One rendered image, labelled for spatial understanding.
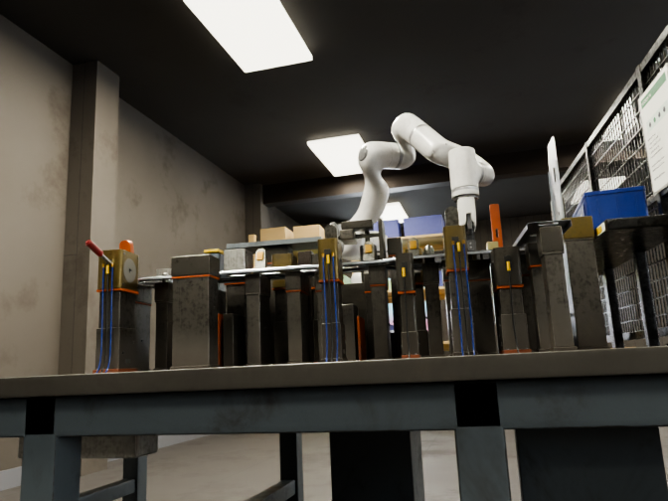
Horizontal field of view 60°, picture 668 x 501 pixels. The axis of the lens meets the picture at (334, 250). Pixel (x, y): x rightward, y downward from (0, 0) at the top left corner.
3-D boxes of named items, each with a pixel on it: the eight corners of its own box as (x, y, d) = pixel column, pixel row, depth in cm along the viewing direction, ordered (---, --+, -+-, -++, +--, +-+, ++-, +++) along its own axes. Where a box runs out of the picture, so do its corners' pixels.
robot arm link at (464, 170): (467, 195, 186) (445, 192, 181) (463, 156, 188) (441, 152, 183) (486, 187, 178) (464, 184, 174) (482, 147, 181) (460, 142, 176)
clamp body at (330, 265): (318, 365, 152) (313, 237, 159) (326, 365, 164) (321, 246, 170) (342, 364, 151) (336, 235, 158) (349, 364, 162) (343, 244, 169)
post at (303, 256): (301, 365, 197) (297, 250, 205) (304, 365, 202) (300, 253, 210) (315, 365, 196) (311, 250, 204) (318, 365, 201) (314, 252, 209)
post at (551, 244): (554, 352, 128) (539, 227, 134) (550, 353, 133) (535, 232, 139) (578, 351, 127) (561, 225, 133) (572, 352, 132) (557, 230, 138)
